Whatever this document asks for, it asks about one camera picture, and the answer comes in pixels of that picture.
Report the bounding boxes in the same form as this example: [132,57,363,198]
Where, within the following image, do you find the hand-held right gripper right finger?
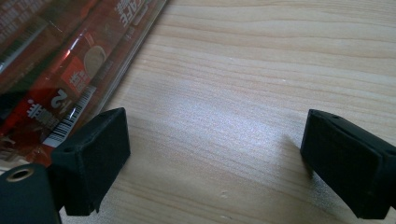
[299,108,396,220]

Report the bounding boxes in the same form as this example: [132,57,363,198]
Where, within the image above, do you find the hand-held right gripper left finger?
[46,106,132,217]

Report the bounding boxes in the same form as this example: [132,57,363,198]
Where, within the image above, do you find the red plastic-wrapped packet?
[0,0,169,169]

